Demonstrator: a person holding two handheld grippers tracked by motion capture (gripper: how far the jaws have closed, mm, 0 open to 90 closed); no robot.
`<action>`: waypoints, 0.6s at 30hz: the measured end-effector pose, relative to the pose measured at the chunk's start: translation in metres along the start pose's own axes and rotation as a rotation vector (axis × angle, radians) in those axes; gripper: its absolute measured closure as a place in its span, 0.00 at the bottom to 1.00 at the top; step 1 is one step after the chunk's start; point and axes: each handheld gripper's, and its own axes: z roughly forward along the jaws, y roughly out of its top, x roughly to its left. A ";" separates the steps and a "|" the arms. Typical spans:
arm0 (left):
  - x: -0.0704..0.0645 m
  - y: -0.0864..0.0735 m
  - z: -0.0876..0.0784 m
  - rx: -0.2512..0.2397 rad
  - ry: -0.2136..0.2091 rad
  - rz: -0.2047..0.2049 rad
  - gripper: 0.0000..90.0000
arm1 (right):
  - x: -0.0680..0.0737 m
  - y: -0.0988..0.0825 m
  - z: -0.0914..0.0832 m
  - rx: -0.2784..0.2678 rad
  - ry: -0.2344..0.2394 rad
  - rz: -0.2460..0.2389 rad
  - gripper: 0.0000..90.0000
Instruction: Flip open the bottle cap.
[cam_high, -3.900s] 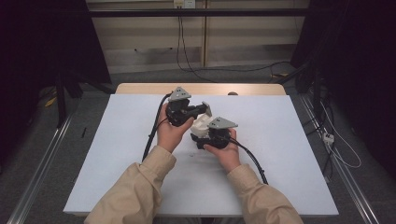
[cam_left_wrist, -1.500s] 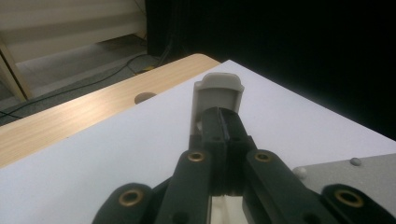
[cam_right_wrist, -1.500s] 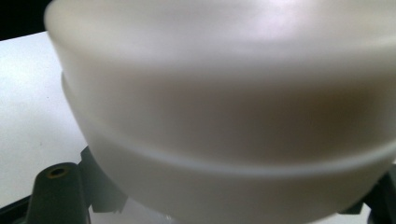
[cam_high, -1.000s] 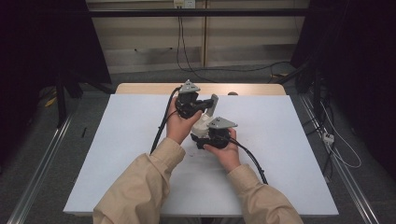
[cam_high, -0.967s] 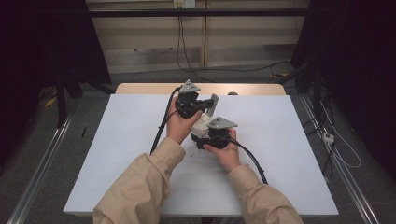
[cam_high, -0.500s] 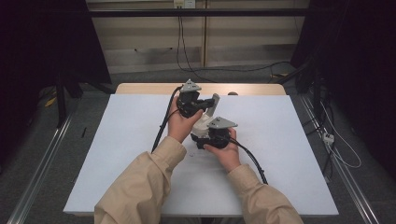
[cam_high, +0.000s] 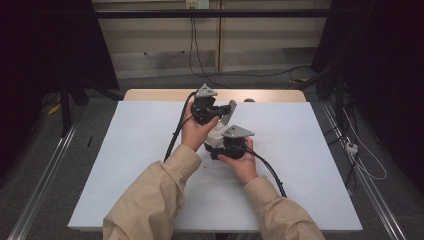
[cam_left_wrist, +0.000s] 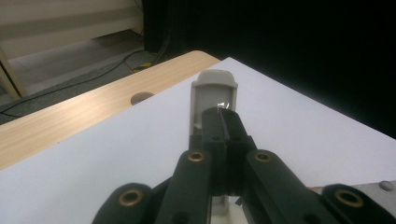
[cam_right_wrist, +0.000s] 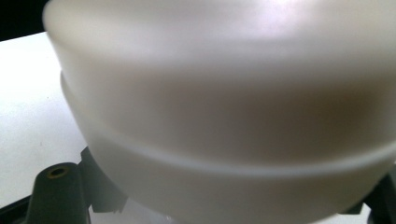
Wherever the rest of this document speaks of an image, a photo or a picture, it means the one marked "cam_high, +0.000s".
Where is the person's left hand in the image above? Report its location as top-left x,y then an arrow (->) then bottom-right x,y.
180,101 -> 221,153

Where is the black curtain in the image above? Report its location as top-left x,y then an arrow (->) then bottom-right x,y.
0,0 -> 120,169
312,0 -> 424,189

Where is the black metal stand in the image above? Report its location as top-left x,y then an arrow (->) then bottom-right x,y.
58,75 -> 125,138
294,64 -> 347,132

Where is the black horizontal bar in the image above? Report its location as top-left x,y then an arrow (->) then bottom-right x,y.
94,8 -> 334,19

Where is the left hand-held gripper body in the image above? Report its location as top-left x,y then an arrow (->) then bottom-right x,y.
192,83 -> 222,126

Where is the hand-held gripper black cable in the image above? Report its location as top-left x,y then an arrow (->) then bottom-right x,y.
163,91 -> 198,164
244,146 -> 288,199

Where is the white cable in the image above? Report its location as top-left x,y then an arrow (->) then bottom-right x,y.
342,109 -> 388,182

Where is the person's right hand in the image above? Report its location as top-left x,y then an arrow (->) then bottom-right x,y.
218,136 -> 260,186

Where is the white table cover board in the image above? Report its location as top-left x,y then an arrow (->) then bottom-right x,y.
67,100 -> 364,233

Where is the black wall cable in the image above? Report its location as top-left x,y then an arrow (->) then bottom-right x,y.
188,16 -> 312,90

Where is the aluminium floor rail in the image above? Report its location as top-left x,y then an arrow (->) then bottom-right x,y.
7,116 -> 82,240
321,101 -> 407,240

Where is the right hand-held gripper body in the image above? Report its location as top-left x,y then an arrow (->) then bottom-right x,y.
218,124 -> 256,161

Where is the right hand-held gripper black cable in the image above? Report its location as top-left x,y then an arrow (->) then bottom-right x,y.
244,146 -> 288,199

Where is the left hand-held gripper black cable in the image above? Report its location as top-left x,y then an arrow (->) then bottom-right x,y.
163,91 -> 198,164

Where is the white wall socket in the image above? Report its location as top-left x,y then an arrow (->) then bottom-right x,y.
185,0 -> 210,10

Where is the wooden table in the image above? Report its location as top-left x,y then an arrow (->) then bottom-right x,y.
123,88 -> 307,103

